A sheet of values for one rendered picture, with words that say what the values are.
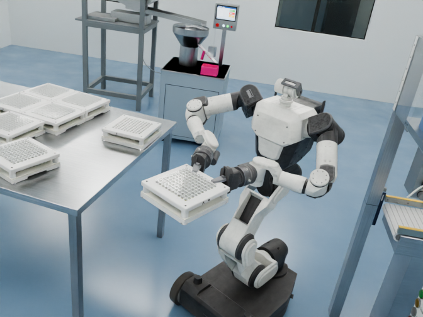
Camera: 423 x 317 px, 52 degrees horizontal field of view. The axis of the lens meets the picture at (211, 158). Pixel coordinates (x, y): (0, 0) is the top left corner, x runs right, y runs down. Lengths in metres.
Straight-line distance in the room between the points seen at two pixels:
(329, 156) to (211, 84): 2.47
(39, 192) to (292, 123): 1.13
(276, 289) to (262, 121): 1.05
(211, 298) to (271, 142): 0.93
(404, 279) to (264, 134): 0.98
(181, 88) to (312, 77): 3.16
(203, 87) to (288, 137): 2.32
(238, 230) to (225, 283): 0.52
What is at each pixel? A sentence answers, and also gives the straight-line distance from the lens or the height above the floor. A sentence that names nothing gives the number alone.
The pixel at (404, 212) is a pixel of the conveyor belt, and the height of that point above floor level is 0.84.
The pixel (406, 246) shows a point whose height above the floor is 0.78.
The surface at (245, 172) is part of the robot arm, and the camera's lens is 1.77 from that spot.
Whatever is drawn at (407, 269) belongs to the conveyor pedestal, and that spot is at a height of 0.62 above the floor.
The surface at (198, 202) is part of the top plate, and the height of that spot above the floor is 1.06.
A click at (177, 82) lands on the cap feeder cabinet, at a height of 0.65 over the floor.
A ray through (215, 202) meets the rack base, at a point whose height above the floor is 1.02.
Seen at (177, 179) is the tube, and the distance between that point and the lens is 1.68.
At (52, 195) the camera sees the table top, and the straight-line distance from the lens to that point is 1.94.
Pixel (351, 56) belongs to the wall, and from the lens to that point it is 6.95.
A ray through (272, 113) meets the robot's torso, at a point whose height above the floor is 1.24.
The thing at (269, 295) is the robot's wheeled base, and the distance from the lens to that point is 2.57.
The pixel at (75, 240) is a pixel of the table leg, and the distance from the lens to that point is 1.97.
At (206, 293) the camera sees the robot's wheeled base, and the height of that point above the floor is 0.19.
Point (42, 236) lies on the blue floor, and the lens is 3.18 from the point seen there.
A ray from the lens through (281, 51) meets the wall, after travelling 6.84.
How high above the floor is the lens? 1.91
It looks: 27 degrees down
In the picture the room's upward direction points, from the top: 7 degrees clockwise
